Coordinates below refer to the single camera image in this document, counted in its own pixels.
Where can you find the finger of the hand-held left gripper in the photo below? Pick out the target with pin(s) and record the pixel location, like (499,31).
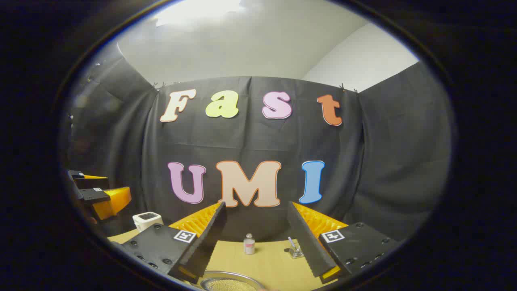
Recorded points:
(95,196)
(91,182)

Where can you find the small clear bottle pink label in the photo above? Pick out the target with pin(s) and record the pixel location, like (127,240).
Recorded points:
(249,245)

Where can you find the pile of yellow beans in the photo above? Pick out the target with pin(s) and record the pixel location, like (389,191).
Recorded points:
(230,286)

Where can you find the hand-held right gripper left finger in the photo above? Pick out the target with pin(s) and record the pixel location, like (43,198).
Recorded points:
(210,242)

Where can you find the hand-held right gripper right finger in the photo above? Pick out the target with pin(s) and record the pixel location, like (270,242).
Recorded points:
(307,246)

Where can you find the white boxy appliance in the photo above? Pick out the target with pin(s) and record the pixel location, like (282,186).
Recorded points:
(147,220)

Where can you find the striped drinking straw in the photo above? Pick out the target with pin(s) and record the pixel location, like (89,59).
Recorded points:
(291,241)

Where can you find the clear glass holder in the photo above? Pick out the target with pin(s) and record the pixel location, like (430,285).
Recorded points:
(297,252)

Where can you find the black backdrop cloth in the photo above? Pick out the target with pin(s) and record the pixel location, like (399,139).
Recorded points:
(242,133)

